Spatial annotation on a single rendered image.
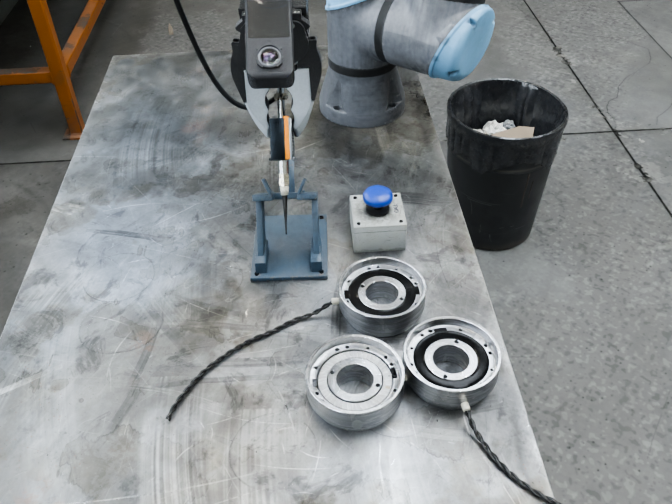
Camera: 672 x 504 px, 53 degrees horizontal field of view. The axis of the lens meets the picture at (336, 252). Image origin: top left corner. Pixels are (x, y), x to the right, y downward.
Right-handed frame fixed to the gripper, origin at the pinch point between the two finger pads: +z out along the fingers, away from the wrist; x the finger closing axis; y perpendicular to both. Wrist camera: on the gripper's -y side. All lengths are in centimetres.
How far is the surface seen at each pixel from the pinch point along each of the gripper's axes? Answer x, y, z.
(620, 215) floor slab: -99, 104, 100
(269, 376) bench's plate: 2.1, -20.0, 19.7
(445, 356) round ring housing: -17.9, -18.6, 18.8
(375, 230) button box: -11.1, 0.5, 16.0
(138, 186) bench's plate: 24.2, 16.9, 19.8
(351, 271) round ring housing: -7.7, -6.8, 16.4
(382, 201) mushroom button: -12.0, 2.2, 12.6
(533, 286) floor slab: -63, 72, 100
